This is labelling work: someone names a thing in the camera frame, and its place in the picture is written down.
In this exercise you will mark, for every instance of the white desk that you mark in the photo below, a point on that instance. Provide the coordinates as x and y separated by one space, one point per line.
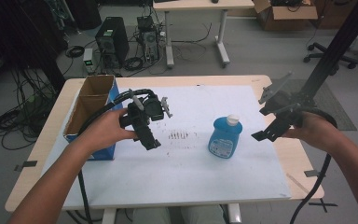
199 4

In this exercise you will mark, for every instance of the person's right hand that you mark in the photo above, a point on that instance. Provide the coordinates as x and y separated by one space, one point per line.
313 130

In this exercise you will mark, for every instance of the brown cabinet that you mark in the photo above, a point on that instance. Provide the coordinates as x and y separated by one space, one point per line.
335 15

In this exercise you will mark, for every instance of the white table mat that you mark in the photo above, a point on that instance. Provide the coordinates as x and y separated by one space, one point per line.
183 174

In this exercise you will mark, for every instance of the large black computer tower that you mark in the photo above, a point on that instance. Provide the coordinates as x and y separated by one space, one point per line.
112 40

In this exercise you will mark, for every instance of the blue bottle with white cap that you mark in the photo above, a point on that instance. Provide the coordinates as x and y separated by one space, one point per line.
225 137

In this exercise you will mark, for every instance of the small black computer tower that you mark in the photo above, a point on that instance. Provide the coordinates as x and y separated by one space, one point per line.
149 40

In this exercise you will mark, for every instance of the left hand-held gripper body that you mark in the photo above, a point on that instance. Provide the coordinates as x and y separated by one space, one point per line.
143 112

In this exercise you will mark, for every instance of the black metal stand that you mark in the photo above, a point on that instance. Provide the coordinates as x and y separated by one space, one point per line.
338 43

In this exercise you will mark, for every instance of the person's left hand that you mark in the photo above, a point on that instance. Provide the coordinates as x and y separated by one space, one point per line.
108 130

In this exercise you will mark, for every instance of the black curtain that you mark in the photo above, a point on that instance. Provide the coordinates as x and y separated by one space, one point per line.
15 34

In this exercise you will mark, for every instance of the grey power unit green display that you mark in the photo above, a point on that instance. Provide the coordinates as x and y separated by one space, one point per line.
88 60

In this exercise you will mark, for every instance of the black office chair base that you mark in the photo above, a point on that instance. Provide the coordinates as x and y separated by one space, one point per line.
326 56

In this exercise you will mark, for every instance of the white table leg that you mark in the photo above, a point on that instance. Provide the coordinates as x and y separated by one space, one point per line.
108 217
234 214

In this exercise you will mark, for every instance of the person's right leg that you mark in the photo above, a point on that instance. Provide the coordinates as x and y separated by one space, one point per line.
202 214

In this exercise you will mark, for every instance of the blue cardboard box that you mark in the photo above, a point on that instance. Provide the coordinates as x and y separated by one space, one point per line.
90 102

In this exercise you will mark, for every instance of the open brown cardboard box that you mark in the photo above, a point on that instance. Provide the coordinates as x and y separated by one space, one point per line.
289 17

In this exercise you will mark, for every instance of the grey tape piece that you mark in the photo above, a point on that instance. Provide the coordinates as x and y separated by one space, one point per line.
312 173
26 165

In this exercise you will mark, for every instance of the dark floor mat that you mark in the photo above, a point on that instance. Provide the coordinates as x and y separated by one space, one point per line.
332 102

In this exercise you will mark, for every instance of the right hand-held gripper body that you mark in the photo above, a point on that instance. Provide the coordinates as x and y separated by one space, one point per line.
279 96

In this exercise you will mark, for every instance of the black tape cross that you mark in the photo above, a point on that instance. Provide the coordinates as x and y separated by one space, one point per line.
322 204

